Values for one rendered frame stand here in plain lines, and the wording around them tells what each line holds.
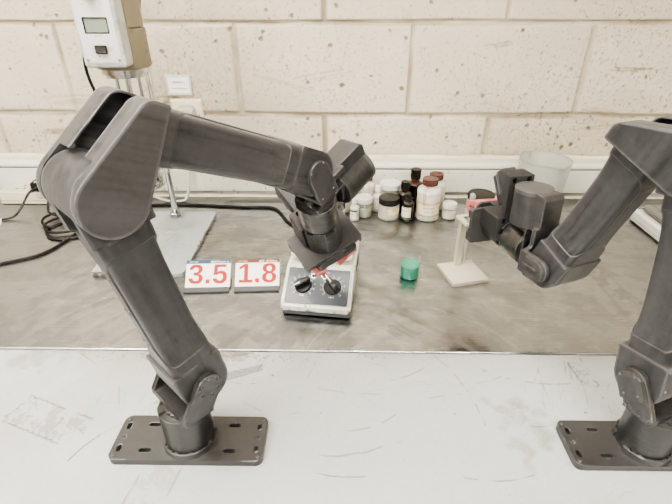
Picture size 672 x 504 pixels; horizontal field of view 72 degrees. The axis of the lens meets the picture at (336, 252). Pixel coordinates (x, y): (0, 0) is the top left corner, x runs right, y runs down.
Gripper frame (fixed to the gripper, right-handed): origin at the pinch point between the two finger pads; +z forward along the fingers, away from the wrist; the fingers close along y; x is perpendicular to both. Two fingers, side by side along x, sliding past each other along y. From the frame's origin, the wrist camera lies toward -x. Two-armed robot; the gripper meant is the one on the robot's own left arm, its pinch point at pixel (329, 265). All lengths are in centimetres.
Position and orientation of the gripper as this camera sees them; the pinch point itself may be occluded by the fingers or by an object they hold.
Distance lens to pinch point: 79.8
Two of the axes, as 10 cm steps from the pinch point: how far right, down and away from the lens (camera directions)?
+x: 5.5, 7.0, -4.6
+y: -8.3, 5.2, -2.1
